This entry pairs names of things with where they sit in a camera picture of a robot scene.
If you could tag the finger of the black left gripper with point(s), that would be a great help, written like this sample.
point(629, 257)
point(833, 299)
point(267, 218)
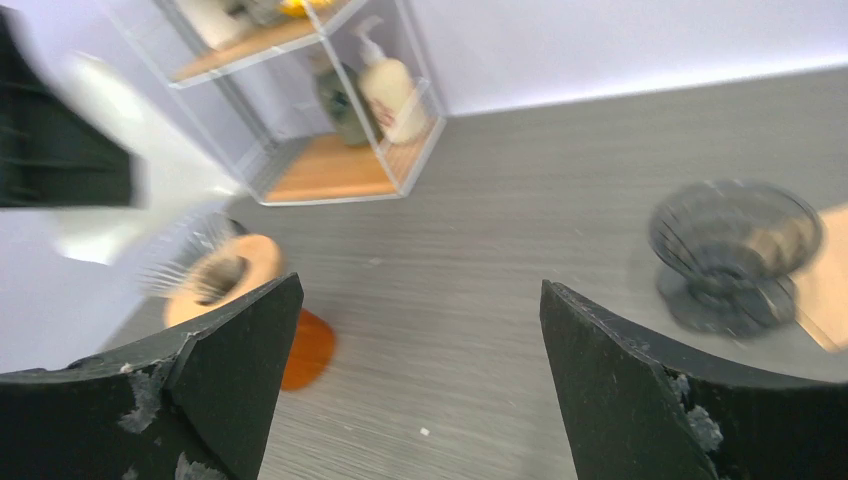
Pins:
point(51, 157)

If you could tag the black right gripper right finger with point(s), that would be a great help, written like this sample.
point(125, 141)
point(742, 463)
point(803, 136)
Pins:
point(637, 404)

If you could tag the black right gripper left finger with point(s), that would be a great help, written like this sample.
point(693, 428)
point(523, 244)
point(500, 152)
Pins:
point(194, 401)

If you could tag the amber glass jar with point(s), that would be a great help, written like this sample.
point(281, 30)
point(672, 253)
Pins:
point(311, 352)

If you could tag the clear glass dripper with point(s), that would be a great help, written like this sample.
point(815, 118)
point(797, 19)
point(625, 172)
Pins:
point(197, 236)

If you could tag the round wooden dripper stand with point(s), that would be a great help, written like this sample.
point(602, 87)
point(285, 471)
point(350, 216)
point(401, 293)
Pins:
point(242, 264)

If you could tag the brown paper filter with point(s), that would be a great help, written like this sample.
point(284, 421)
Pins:
point(822, 287)

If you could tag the green labelled can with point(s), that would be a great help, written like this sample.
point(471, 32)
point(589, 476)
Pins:
point(337, 104)

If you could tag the white patterned cup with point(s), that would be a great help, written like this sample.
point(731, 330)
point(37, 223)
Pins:
point(389, 89)

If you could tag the white wire wooden shelf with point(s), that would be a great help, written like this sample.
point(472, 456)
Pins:
point(241, 73)

